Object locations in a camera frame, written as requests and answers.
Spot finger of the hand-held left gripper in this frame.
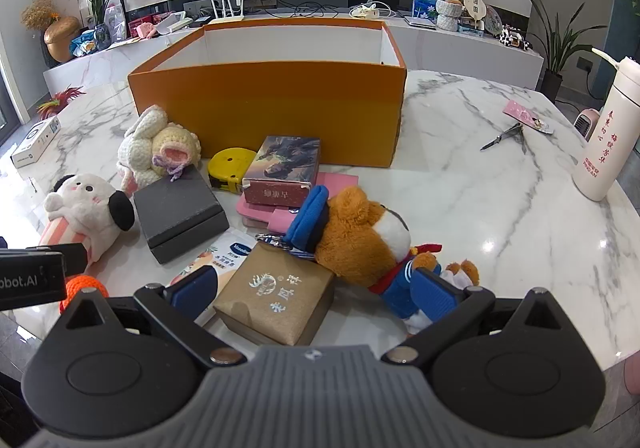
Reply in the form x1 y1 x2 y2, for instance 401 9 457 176
27 242 92 277

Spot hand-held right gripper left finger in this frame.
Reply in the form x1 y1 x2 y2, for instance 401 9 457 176
62 265 241 369

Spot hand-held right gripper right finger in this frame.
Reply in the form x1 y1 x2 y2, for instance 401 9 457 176
382 268 576 369

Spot orange crocheted ball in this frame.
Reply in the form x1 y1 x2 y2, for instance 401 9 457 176
60 276 108 314

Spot brown paper box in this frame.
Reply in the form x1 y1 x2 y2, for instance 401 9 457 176
213 242 336 346

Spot pink plastic organizer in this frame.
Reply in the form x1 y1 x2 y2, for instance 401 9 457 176
235 172 361 231

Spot yellow tape measure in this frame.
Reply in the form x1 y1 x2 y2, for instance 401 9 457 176
207 146 258 193

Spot orange cardboard box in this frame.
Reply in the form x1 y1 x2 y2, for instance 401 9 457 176
127 18 408 169

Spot white lotion packet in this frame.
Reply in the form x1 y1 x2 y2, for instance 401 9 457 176
167 230 258 324

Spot white plush dog black ears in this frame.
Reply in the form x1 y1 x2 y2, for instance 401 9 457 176
39 173 137 274

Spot dark grey box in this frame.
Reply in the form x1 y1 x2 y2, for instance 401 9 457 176
132 164 228 265

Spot brown plush bear blue hat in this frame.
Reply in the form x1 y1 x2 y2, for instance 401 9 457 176
285 185 481 334

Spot white device box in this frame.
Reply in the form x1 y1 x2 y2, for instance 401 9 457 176
10 117 62 170

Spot white crocheted doll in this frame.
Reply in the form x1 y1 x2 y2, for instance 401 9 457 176
116 104 202 194

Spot illustrated card box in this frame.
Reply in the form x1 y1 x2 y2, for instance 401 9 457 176
242 135 321 207

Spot red feather plant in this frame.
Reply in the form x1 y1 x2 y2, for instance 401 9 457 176
37 85 86 119

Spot pink card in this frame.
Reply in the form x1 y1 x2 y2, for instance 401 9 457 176
502 100 556 135

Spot blue snack bag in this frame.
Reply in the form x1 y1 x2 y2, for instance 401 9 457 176
70 28 101 56

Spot golden vase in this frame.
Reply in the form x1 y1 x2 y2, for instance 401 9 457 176
44 15 82 64

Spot white thermos bottle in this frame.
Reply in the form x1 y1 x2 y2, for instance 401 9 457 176
572 47 640 202

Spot pink mini heater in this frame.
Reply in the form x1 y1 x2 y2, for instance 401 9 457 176
572 108 606 144

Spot clear plastic bag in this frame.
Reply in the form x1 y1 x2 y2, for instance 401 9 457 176
102 3 126 41

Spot white marble TV cabinet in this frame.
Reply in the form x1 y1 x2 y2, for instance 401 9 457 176
42 10 546 94

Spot red gift box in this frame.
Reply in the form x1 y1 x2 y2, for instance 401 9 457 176
127 13 173 36

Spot dried flower bunch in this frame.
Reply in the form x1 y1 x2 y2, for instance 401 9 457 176
20 0 61 31

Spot white rectangular box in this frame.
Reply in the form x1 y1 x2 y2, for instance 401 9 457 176
155 12 193 35

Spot cow figurines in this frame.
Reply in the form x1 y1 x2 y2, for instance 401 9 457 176
499 27 532 50

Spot white router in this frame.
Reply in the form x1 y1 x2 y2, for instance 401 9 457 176
207 0 246 24

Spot decorative plate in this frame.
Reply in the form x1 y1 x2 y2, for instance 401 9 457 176
482 5 502 36

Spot potted floor plant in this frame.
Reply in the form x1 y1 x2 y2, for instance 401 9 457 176
525 0 608 101

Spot round hand fan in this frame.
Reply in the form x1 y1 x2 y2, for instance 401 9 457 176
462 0 486 24

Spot white device with tubes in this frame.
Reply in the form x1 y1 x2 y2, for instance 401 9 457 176
350 0 396 20

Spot blue striped keychain strap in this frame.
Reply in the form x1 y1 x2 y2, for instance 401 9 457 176
255 230 318 261

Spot black cables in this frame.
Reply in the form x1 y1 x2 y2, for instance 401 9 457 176
277 0 351 12

